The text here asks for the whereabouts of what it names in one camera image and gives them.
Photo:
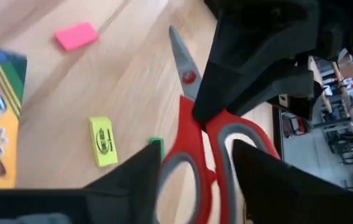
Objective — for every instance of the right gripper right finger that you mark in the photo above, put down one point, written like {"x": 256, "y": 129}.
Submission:
{"x": 282, "y": 196}

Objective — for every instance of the yellow eraser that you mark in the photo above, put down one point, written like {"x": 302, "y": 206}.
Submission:
{"x": 103, "y": 143}

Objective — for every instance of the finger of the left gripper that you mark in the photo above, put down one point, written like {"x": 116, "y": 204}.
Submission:
{"x": 288, "y": 85}
{"x": 226, "y": 84}

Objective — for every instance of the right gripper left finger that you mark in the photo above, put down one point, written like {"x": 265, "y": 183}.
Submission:
{"x": 126, "y": 193}

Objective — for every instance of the pink eraser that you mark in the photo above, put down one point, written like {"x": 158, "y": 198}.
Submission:
{"x": 76, "y": 36}

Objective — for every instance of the green eraser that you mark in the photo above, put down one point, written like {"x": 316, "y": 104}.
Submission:
{"x": 157, "y": 140}

